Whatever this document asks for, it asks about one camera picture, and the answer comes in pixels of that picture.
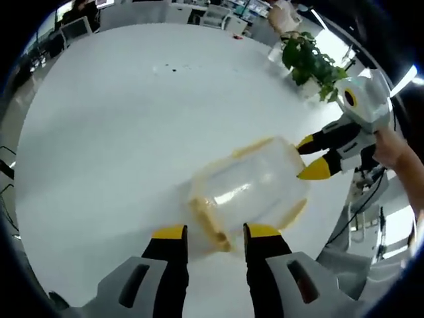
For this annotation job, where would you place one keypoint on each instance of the white plant pot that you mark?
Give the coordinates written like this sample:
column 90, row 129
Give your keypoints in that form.
column 311, row 88

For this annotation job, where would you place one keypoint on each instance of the plastic lid with yellow buckles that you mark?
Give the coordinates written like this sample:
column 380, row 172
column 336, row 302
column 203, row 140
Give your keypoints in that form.
column 208, row 218

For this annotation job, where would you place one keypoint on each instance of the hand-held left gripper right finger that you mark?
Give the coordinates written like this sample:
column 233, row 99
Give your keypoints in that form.
column 268, row 265

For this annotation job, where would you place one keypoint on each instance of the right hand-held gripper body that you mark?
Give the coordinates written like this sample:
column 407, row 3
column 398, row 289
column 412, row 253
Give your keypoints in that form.
column 371, row 102

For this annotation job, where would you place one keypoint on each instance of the white office chair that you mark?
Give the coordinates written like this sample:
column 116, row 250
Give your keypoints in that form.
column 75, row 30
column 215, row 15

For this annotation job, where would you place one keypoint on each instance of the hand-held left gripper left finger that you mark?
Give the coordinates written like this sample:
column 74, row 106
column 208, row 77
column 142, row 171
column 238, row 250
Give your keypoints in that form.
column 165, row 265

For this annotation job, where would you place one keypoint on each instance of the clear plastic container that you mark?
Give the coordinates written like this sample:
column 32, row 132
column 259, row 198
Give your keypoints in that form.
column 255, row 185

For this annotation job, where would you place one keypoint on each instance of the green potted plant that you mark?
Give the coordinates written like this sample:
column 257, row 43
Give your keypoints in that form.
column 308, row 56

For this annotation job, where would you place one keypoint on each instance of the person's right hand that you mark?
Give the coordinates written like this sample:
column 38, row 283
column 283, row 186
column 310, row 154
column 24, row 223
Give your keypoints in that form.
column 391, row 149

